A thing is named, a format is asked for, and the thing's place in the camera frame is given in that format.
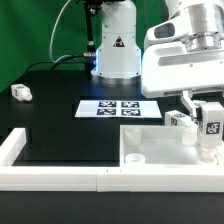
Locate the black camera pole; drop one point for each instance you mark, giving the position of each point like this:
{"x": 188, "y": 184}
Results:
{"x": 91, "y": 8}

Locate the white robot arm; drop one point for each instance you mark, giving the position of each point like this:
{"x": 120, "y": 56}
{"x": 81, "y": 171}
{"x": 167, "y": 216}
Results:
{"x": 119, "y": 59}

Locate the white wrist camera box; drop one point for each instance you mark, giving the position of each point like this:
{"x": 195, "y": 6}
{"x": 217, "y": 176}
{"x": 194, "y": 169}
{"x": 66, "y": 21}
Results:
{"x": 168, "y": 31}

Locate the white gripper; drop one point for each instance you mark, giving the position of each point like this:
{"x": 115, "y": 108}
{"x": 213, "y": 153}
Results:
{"x": 169, "y": 70}

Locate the white sheet with markers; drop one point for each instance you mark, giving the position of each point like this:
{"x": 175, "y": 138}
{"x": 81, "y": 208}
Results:
{"x": 118, "y": 108}

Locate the white U-shaped fence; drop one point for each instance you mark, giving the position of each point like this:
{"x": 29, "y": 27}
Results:
{"x": 137, "y": 178}

